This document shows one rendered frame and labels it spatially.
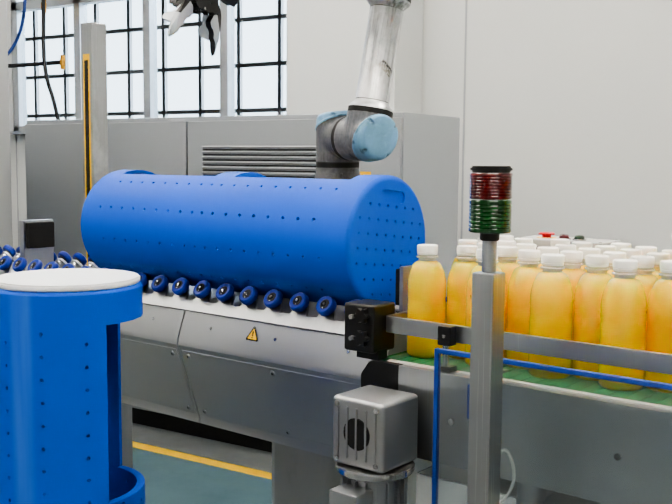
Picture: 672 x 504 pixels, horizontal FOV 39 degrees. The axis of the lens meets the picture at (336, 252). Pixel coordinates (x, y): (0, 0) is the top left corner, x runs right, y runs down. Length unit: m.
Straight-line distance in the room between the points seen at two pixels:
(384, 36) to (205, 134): 1.88
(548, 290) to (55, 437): 0.92
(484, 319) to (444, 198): 2.54
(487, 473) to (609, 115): 3.31
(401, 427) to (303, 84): 3.56
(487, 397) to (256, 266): 0.77
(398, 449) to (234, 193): 0.76
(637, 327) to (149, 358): 1.25
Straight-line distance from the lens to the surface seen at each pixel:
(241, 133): 4.04
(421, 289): 1.75
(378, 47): 2.41
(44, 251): 2.93
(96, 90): 3.20
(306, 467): 2.56
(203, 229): 2.15
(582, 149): 4.67
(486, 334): 1.44
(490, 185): 1.40
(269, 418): 2.15
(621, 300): 1.57
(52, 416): 1.82
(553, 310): 1.63
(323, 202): 1.94
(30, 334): 1.80
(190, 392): 2.32
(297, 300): 2.01
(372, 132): 2.35
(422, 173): 3.78
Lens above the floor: 1.27
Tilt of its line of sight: 6 degrees down
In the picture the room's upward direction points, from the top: straight up
